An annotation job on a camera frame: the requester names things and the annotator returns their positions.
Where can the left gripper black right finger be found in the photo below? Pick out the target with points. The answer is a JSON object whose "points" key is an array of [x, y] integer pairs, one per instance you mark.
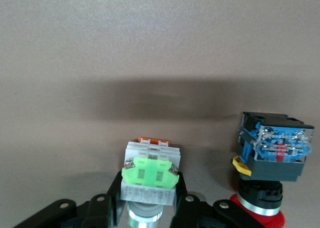
{"points": [[187, 213]]}

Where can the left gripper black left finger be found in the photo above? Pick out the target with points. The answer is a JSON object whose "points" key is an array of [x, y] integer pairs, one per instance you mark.
{"points": [[100, 210]]}

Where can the green push button switch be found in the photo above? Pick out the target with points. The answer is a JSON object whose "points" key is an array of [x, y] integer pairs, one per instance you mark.
{"points": [[150, 173]]}

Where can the red mushroom button black body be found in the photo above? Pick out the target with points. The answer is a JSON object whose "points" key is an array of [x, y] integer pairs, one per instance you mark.
{"points": [[272, 163]]}

